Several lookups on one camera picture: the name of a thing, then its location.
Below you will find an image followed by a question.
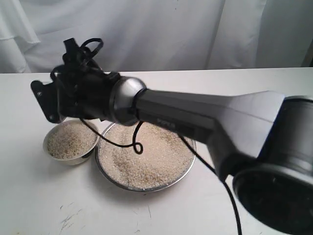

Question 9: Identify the rice heap in steel plate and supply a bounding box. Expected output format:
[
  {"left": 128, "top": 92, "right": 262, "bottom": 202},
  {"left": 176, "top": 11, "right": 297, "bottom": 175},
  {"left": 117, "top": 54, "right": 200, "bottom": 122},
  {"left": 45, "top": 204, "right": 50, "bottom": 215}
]
[{"left": 98, "top": 123, "right": 194, "bottom": 189}]

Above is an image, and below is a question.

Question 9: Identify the white backdrop cloth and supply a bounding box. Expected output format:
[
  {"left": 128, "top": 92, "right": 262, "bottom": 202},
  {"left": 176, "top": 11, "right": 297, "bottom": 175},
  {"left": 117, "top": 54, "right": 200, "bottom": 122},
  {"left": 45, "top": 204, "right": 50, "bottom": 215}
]
[{"left": 0, "top": 0, "right": 313, "bottom": 73}]

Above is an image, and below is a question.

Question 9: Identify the large steel plate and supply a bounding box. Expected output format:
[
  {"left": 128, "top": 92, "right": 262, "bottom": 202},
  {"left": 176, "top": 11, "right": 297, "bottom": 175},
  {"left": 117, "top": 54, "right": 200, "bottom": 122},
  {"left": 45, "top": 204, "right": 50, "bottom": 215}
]
[{"left": 95, "top": 121, "right": 197, "bottom": 192}]

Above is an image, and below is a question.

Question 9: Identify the white ceramic bowl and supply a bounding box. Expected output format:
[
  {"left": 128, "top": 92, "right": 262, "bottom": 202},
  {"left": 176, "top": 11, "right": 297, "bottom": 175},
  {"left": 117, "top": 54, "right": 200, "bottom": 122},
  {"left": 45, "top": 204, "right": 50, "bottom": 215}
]
[{"left": 43, "top": 119, "right": 99, "bottom": 165}]

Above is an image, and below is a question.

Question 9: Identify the rice in white bowl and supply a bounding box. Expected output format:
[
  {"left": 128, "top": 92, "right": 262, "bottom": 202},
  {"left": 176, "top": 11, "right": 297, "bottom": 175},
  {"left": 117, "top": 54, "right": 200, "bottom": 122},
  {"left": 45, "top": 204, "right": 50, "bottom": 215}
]
[{"left": 46, "top": 120, "right": 98, "bottom": 160}]

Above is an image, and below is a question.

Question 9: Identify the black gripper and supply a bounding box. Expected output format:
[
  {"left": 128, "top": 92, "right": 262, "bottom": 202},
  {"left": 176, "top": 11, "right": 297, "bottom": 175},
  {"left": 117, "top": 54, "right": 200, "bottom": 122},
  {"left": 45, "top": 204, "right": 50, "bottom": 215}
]
[{"left": 50, "top": 65, "right": 81, "bottom": 121}]

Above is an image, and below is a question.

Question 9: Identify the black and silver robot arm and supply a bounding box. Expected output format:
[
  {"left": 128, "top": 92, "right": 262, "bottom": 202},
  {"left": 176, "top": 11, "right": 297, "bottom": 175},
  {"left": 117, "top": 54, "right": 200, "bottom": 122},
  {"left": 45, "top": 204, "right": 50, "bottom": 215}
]
[{"left": 50, "top": 65, "right": 313, "bottom": 235}]

